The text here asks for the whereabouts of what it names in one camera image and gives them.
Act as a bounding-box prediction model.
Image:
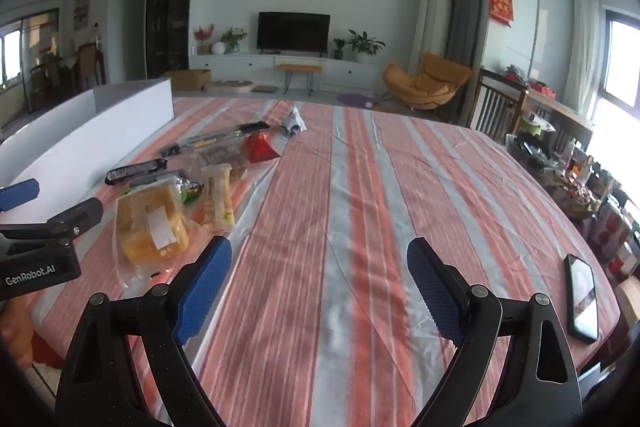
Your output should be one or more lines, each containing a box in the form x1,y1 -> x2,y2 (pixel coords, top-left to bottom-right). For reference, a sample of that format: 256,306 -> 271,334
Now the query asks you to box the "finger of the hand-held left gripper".
0,198 -> 104,254
0,178 -> 41,212

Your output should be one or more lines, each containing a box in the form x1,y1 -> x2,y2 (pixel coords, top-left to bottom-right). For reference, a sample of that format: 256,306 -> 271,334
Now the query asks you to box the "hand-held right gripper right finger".
406,237 -> 583,427

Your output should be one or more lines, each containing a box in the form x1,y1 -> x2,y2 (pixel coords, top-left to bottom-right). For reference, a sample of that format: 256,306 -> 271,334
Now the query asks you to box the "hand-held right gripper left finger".
55,235 -> 234,427

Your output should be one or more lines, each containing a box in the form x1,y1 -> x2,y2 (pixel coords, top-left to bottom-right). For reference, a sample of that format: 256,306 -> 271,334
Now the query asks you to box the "clear bag of brown strips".
187,144 -> 251,180

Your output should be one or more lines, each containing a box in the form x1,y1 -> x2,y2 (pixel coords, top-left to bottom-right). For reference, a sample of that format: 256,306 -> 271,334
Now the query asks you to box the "yellow bread in clear bag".
115,183 -> 201,288

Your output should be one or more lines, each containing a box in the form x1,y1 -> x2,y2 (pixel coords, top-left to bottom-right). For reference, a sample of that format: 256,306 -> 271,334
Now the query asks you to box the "black chocolate bar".
105,158 -> 168,186

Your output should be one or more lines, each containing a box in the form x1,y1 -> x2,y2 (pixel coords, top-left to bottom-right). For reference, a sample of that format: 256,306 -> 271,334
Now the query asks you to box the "white board panel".
0,78 -> 174,202

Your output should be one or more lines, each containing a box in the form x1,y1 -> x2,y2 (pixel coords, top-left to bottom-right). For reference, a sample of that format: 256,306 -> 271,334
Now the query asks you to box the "cream snack packet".
200,163 -> 236,230

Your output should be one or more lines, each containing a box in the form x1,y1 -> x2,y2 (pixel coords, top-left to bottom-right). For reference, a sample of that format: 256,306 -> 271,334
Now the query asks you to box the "green snack packet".
175,179 -> 203,205

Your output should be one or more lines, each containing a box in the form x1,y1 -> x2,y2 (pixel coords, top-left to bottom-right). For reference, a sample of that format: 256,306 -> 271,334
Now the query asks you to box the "striped orange grey tablecloth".
0,96 -> 621,427

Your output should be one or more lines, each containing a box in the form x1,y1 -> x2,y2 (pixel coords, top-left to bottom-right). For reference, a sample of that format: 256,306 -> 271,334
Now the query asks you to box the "black smartphone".
564,253 -> 599,343

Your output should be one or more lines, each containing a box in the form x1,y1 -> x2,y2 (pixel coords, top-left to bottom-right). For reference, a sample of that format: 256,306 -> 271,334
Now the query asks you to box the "red snack packet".
240,132 -> 283,164

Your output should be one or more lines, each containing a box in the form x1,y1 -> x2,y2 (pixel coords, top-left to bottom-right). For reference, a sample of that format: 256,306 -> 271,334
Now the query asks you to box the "wooden dining chair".
75,42 -> 106,92

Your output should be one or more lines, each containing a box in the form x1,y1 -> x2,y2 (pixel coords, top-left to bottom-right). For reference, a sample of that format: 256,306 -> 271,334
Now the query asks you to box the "long black green packet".
160,121 -> 271,158

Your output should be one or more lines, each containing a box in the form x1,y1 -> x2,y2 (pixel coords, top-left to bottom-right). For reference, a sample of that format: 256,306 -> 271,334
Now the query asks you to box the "pile of packaged goods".
505,132 -> 640,278

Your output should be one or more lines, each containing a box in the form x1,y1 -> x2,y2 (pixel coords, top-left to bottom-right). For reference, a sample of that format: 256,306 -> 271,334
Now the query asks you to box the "cardboard box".
162,68 -> 212,92

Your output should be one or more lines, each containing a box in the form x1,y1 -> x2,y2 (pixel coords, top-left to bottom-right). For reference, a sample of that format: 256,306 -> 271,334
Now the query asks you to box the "white blue triangular snack packet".
281,107 -> 307,136

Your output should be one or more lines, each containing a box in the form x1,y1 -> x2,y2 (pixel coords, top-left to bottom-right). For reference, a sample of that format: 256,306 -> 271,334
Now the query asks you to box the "green white bucket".
520,114 -> 546,136

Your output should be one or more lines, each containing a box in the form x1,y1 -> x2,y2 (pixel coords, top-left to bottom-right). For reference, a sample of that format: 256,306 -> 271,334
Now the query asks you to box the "dark wooden chair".
470,68 -> 528,142

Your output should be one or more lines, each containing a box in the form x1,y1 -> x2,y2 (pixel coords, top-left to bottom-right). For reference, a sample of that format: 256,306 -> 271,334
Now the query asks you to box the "beige oval pet bed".
205,79 -> 253,95

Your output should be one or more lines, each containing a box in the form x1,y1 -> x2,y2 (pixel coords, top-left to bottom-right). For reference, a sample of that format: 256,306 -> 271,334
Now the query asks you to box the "purple floor mat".
336,93 -> 378,108

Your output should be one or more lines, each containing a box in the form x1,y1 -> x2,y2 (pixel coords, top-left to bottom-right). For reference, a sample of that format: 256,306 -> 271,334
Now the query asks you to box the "orange lounge chair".
382,52 -> 473,110

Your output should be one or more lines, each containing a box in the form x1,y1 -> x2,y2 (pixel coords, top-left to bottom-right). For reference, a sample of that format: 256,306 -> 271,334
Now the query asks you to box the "wooden side desk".
525,84 -> 596,148

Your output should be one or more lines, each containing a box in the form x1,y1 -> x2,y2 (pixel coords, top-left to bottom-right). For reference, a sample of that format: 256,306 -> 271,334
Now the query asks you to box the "red flower plant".
192,24 -> 216,55

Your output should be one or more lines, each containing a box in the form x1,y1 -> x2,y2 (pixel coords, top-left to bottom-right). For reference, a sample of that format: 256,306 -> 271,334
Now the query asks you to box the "white television cabinet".
190,52 -> 381,94

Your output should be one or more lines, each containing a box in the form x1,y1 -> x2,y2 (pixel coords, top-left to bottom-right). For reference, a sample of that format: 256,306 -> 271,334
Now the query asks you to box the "dark display cabinet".
145,0 -> 200,80

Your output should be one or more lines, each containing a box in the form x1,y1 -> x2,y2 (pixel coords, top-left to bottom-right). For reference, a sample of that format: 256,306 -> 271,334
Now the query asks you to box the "green plant with white vase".
210,27 -> 248,55

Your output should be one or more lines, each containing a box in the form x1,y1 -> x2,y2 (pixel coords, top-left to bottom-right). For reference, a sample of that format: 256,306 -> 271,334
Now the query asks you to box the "wooden bench with metal legs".
276,64 -> 322,96

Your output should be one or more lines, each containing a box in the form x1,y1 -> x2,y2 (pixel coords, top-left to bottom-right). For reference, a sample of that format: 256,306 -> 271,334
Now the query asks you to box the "large plant in white pot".
347,30 -> 386,62

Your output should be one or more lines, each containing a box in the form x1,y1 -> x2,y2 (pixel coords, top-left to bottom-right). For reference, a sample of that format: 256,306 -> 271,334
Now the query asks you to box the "covered standing air conditioner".
407,0 -> 455,78

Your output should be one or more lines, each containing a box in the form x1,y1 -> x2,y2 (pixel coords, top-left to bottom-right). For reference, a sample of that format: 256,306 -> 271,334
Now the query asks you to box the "black television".
257,12 -> 331,58

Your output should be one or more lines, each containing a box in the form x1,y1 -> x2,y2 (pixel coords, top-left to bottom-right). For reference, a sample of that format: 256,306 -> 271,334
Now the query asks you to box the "grey curtain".
442,0 -> 486,80

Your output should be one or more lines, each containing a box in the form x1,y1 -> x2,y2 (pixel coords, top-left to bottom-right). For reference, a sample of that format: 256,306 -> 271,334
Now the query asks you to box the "white curtain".
565,0 -> 608,118

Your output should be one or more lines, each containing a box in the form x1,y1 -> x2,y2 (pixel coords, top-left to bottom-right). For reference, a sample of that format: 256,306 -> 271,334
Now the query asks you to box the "bright window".
582,9 -> 640,122

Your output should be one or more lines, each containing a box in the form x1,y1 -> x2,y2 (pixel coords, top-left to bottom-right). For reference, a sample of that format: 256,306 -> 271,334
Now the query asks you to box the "red wall hanging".
490,0 -> 516,28

